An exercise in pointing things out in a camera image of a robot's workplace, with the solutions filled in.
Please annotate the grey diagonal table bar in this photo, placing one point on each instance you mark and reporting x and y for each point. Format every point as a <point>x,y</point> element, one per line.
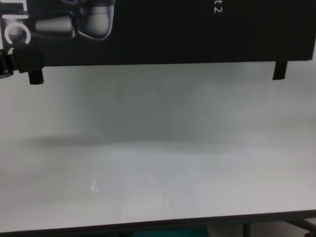
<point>301,224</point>

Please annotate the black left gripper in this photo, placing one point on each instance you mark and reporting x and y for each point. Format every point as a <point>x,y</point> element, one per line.
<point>6,65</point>

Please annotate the black robot print poster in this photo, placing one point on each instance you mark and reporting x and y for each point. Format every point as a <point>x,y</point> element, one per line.
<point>172,32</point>

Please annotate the dark metal table leg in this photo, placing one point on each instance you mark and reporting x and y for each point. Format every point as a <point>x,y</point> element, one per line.
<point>247,230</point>

